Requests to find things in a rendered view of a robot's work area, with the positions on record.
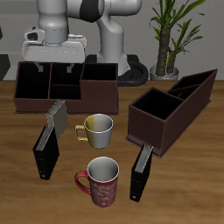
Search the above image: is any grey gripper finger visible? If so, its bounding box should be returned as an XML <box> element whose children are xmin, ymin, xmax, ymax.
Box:
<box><xmin>33</xmin><ymin>61</ymin><xmax>45</xmax><ymax>73</ymax></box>
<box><xmin>66</xmin><ymin>62</ymin><xmax>76</xmax><ymax>74</ymax></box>

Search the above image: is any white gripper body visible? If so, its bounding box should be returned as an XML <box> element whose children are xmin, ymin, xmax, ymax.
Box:
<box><xmin>22</xmin><ymin>33</ymin><xmax>88</xmax><ymax>64</ymax></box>

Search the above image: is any dark brown desk caddy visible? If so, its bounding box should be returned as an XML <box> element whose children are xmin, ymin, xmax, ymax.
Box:
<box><xmin>125</xmin><ymin>68</ymin><xmax>219</xmax><ymax>159</ymax></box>
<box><xmin>13</xmin><ymin>60</ymin><xmax>120</xmax><ymax>116</ymax></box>

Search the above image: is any grey yellow book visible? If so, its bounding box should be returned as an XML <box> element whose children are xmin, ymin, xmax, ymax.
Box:
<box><xmin>45</xmin><ymin>99</ymin><xmax>70</xmax><ymax>141</ymax></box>

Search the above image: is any black book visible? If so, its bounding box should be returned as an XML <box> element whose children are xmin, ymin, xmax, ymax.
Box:
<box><xmin>31</xmin><ymin>124</ymin><xmax>60</xmax><ymax>181</ymax></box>
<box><xmin>129</xmin><ymin>143</ymin><xmax>154</xmax><ymax>203</ymax></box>

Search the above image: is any yellow and white mug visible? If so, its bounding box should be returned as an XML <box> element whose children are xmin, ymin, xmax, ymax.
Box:
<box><xmin>74</xmin><ymin>113</ymin><xmax>115</xmax><ymax>150</ymax></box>

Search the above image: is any green pot plant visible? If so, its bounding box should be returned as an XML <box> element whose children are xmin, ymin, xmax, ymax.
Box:
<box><xmin>149</xmin><ymin>0</ymin><xmax>207</xmax><ymax>81</ymax></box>

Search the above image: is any red patterned mug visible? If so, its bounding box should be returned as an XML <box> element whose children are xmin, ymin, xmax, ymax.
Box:
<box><xmin>73</xmin><ymin>156</ymin><xmax>120</xmax><ymax>208</ymax></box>

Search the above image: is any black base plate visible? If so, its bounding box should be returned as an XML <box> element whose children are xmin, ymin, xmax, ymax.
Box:
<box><xmin>84</xmin><ymin>53</ymin><xmax>150</xmax><ymax>88</ymax></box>

